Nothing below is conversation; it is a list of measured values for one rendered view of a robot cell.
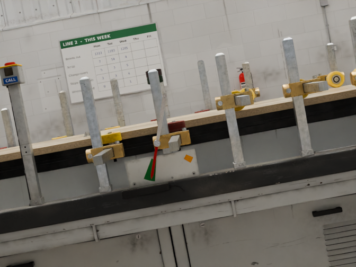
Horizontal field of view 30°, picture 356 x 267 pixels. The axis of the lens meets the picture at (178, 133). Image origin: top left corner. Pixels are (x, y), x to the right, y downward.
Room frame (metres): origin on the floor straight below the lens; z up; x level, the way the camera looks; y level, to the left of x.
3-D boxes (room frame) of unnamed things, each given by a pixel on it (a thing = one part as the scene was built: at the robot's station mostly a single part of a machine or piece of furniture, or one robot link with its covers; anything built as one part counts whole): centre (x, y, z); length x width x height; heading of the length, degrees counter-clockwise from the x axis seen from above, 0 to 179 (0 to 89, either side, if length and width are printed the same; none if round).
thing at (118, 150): (2.44, 0.28, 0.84); 0.14 x 0.06 x 0.05; 88
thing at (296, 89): (2.42, -0.47, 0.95); 0.14 x 0.06 x 0.05; 88
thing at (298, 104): (2.42, -0.45, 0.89); 0.04 x 0.04 x 0.48; 88
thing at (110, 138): (2.54, 0.26, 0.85); 0.08 x 0.08 x 0.11
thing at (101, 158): (2.35, 0.26, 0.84); 0.43 x 0.03 x 0.04; 178
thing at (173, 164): (2.41, 0.08, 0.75); 0.26 x 0.01 x 0.10; 88
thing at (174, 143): (2.30, 0.01, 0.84); 0.43 x 0.03 x 0.04; 178
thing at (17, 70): (2.45, 0.56, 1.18); 0.07 x 0.07 x 0.08; 88
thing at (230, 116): (2.43, -0.20, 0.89); 0.04 x 0.04 x 0.48; 88
